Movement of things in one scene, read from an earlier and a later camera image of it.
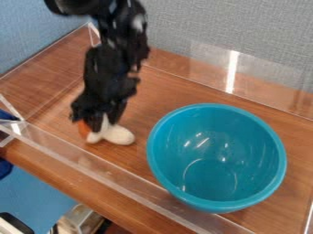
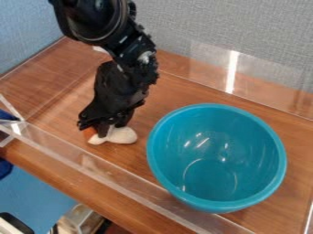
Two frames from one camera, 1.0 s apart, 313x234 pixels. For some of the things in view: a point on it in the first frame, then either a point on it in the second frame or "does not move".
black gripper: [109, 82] to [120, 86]
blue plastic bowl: [218, 156] does not move
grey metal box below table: [80, 220] does not move
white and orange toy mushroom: [111, 133] does not move
